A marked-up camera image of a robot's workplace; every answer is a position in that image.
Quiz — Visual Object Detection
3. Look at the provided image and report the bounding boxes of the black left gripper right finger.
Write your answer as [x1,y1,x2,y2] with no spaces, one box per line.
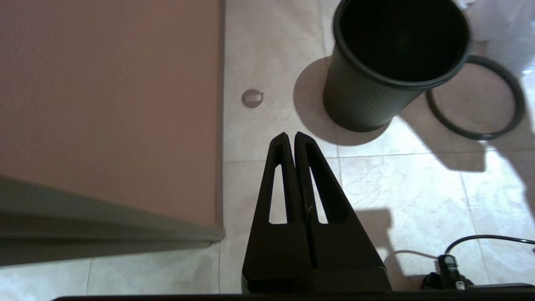
[295,131,391,291]

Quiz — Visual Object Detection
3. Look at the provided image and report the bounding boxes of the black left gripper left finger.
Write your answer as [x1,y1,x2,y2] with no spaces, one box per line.
[242,132,312,291]

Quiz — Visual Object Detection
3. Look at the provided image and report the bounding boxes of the grey bin retaining ring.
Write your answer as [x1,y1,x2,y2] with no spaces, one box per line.
[425,55,526,141]

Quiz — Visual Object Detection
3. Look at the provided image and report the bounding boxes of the new white red-print plastic bag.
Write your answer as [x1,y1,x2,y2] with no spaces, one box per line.
[460,0,535,77]

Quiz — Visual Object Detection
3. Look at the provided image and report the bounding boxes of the round metal floor drain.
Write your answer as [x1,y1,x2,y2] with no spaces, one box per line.
[242,89,264,108]

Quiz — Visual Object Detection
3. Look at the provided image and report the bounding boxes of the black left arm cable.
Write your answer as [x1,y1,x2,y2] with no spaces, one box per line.
[422,235,535,291]

